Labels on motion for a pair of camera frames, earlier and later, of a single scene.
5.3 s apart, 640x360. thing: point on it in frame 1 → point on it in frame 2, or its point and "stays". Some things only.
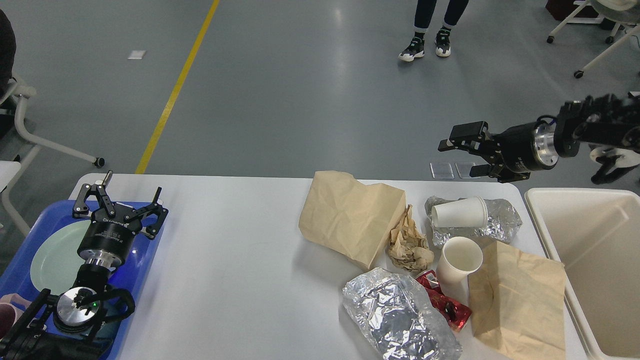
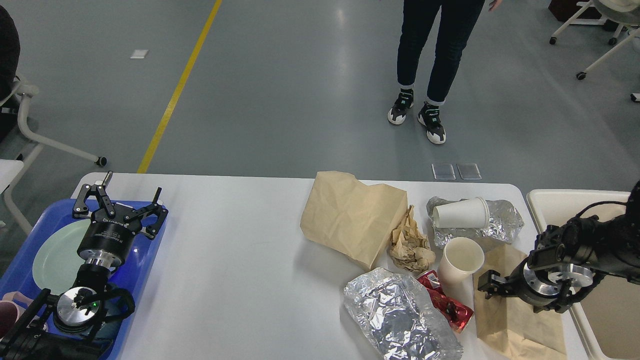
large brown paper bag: (341, 212) stays
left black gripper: (107, 239) stays
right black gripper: (512, 153) → (538, 288)
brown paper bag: (517, 304) stays
